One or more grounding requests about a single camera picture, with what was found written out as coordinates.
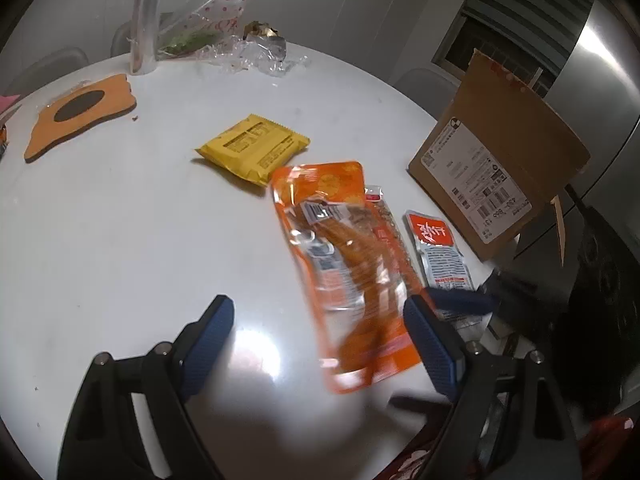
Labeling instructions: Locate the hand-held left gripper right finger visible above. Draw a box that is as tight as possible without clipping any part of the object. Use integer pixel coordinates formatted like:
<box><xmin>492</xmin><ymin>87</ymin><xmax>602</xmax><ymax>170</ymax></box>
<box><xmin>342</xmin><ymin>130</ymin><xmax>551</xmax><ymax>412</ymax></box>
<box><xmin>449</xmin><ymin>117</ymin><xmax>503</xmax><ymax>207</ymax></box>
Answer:
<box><xmin>402</xmin><ymin>295</ymin><xmax>583</xmax><ymax>480</ymax></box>

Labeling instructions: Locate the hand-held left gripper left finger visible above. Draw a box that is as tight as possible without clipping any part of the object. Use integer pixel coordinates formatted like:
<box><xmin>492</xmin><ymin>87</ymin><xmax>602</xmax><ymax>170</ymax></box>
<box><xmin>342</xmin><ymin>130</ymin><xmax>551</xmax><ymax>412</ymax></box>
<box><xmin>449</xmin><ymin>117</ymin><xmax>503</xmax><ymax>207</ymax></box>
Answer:
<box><xmin>56</xmin><ymin>294</ymin><xmax>236</xmax><ymax>480</ymax></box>

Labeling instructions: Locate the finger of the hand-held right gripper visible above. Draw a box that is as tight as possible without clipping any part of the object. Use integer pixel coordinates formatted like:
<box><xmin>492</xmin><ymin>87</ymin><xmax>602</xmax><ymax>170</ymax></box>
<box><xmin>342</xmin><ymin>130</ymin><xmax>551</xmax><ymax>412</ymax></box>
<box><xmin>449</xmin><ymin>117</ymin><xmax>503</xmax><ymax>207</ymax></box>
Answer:
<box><xmin>389</xmin><ymin>395</ymin><xmax>451</xmax><ymax>415</ymax></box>
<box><xmin>425</xmin><ymin>267</ymin><xmax>540</xmax><ymax>317</ymax></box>

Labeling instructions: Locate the white sachet with red top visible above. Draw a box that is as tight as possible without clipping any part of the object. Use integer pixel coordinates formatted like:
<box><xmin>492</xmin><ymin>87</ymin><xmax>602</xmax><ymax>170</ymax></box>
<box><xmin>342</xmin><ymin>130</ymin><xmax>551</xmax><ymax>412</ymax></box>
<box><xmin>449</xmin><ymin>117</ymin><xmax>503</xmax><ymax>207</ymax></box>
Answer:
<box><xmin>404</xmin><ymin>210</ymin><xmax>490</xmax><ymax>328</ymax></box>

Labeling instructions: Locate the orange sausage packet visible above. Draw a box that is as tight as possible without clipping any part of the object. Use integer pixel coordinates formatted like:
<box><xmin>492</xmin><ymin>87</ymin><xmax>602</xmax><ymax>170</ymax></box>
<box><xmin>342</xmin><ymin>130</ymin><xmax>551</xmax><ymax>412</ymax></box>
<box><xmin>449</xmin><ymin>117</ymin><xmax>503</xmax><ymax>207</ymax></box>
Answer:
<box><xmin>270</xmin><ymin>161</ymin><xmax>423</xmax><ymax>395</ymax></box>

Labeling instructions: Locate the brown cardboard box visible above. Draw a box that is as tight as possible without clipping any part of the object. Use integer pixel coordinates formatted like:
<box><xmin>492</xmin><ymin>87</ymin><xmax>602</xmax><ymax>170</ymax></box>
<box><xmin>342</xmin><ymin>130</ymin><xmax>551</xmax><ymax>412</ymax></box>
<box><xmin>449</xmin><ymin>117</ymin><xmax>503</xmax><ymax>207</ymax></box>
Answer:
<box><xmin>407</xmin><ymin>49</ymin><xmax>592</xmax><ymax>267</ymax></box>

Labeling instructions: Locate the clear red-trimmed snack packet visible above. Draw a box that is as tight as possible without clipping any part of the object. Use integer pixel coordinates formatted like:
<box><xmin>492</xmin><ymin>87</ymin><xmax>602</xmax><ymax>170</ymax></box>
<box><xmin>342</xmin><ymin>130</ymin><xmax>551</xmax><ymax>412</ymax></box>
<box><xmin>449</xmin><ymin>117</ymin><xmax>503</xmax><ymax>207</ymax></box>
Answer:
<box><xmin>364</xmin><ymin>185</ymin><xmax>432</xmax><ymax>301</ymax></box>

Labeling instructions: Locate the yellow snack packet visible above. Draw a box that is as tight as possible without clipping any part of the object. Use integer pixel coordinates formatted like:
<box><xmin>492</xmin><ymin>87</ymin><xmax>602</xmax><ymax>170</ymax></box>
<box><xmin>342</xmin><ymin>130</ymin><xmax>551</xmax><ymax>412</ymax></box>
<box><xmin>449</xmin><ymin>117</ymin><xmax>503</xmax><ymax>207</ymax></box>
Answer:
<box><xmin>195</xmin><ymin>115</ymin><xmax>310</xmax><ymax>193</ymax></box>

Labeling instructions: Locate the clear plastic chair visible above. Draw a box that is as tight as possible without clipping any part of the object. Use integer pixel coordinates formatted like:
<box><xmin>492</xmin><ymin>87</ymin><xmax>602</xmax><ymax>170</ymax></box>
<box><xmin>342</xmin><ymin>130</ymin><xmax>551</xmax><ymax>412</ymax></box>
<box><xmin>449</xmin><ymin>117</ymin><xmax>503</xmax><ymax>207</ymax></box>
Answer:
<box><xmin>394</xmin><ymin>65</ymin><xmax>462</xmax><ymax>108</ymax></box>
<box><xmin>10</xmin><ymin>47</ymin><xmax>91</xmax><ymax>97</ymax></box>
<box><xmin>111</xmin><ymin>20</ymin><xmax>136</xmax><ymax>58</ymax></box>

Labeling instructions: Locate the stainless steel refrigerator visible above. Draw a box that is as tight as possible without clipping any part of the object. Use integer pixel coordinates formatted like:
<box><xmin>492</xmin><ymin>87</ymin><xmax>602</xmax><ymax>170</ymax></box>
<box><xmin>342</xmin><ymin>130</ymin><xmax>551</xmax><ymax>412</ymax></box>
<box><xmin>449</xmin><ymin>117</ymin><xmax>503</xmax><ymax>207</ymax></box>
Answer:
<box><xmin>515</xmin><ymin>0</ymin><xmax>640</xmax><ymax>263</ymax></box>

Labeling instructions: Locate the orange wooden trivet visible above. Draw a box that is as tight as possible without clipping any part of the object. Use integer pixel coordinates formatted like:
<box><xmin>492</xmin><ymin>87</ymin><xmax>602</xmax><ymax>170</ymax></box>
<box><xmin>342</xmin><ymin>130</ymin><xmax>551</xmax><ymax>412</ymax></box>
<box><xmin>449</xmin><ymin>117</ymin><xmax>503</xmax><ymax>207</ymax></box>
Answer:
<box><xmin>25</xmin><ymin>74</ymin><xmax>137</xmax><ymax>163</ymax></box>

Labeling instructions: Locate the crumpled clear plastic wrap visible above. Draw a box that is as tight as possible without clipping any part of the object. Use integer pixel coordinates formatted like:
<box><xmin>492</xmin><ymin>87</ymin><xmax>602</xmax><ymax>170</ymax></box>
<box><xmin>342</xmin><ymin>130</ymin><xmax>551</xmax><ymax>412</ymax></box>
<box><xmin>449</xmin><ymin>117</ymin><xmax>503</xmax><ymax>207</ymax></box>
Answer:
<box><xmin>200</xmin><ymin>35</ymin><xmax>308</xmax><ymax>78</ymax></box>

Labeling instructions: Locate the window with striped blind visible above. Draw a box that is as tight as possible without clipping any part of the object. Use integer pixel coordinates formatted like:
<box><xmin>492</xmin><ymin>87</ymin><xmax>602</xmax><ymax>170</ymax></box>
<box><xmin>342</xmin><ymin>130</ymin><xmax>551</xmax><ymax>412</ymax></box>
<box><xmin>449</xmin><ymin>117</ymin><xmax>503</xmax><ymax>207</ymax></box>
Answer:
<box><xmin>432</xmin><ymin>0</ymin><xmax>596</xmax><ymax>95</ymax></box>

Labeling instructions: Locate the gold foil wrapper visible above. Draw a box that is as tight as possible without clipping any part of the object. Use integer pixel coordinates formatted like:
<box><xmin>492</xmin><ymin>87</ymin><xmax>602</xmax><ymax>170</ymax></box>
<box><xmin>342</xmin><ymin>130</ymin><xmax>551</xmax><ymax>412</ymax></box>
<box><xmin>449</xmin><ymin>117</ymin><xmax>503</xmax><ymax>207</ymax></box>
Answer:
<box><xmin>243</xmin><ymin>21</ymin><xmax>287</xmax><ymax>57</ymax></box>

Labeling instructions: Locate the clear bag with greens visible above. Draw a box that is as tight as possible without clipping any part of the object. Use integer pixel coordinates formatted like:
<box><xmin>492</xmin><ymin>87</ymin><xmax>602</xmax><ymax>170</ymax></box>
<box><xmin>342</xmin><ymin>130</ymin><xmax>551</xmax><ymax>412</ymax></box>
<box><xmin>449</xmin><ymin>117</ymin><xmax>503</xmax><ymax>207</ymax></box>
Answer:
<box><xmin>157</xmin><ymin>0</ymin><xmax>251</xmax><ymax>61</ymax></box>

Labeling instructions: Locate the clear film roll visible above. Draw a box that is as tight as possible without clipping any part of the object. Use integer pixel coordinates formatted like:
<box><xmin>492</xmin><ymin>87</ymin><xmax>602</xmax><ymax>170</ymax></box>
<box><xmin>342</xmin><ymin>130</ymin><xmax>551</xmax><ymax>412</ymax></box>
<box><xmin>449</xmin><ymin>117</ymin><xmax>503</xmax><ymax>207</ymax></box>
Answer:
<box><xmin>130</xmin><ymin>0</ymin><xmax>165</xmax><ymax>76</ymax></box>

